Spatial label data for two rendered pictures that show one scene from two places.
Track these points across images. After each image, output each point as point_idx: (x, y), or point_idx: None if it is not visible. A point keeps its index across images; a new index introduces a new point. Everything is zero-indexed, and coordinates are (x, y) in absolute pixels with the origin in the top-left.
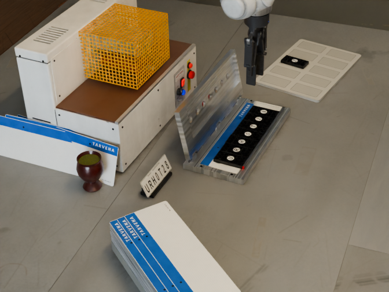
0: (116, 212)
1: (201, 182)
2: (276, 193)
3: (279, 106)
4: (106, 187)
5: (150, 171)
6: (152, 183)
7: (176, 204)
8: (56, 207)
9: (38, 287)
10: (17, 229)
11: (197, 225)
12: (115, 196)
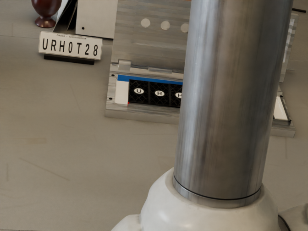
0: (9, 41)
1: (92, 85)
2: (103, 146)
3: (286, 117)
4: (47, 30)
5: (64, 35)
6: (56, 46)
7: (40, 74)
8: (2, 10)
9: None
10: None
11: (9, 92)
12: (36, 37)
